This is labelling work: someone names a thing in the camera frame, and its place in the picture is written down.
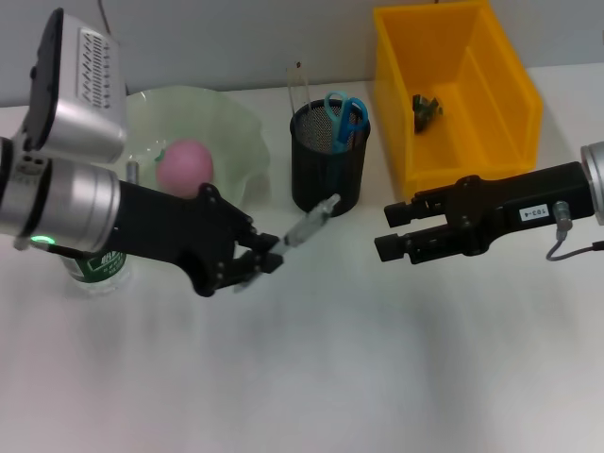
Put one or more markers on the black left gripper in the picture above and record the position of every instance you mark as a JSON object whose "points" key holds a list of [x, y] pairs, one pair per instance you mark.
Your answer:
{"points": [[174, 231]]}

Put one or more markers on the clear green-label water bottle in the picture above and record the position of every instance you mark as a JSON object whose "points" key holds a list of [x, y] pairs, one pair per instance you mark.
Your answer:
{"points": [[101, 271]]}

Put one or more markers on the grey clear pen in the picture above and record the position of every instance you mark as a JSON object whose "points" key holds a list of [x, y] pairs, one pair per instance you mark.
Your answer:
{"points": [[307, 226]]}

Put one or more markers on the clear plastic ruler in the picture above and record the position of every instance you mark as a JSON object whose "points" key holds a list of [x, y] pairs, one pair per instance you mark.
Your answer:
{"points": [[298, 89]]}

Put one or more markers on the black mesh pen cup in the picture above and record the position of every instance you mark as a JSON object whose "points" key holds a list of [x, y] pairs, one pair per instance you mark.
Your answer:
{"points": [[325, 184]]}

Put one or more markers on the pale green glass fruit plate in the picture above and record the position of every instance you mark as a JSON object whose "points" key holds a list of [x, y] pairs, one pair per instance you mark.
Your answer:
{"points": [[226, 141]]}

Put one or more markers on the yellow plastic storage bin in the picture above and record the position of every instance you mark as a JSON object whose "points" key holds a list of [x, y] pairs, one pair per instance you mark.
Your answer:
{"points": [[472, 141]]}

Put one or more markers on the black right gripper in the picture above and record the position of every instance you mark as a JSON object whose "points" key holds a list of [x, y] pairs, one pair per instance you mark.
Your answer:
{"points": [[514, 207]]}

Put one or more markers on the blue capped scissors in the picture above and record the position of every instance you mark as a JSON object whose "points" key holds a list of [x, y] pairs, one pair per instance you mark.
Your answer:
{"points": [[347, 118]]}

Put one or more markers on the pink peach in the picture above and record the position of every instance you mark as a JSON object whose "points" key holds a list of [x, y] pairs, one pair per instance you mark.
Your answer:
{"points": [[186, 170]]}

